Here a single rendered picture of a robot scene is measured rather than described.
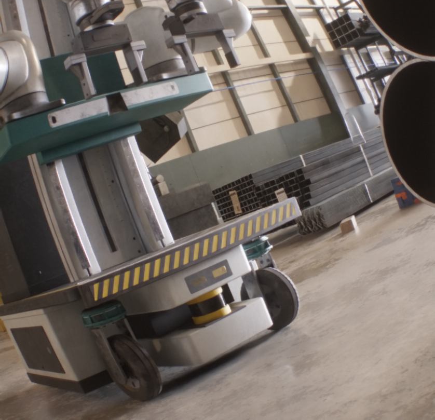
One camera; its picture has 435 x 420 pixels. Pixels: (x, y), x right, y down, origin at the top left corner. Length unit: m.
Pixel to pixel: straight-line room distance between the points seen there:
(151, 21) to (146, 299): 0.77
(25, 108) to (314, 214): 2.55
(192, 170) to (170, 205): 5.90
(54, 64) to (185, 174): 10.22
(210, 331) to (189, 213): 4.86
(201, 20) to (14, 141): 0.53
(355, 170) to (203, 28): 3.01
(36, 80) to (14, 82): 0.07
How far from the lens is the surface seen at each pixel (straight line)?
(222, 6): 1.75
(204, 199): 6.26
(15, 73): 1.38
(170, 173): 11.61
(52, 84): 1.62
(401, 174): 0.62
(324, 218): 3.61
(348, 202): 3.80
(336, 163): 4.17
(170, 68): 1.64
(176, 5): 1.43
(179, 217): 6.11
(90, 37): 1.23
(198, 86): 1.66
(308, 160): 4.92
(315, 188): 3.95
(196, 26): 1.41
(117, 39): 1.26
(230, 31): 1.49
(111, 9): 1.21
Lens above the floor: 0.36
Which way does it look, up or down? 1 degrees up
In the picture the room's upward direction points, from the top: 22 degrees counter-clockwise
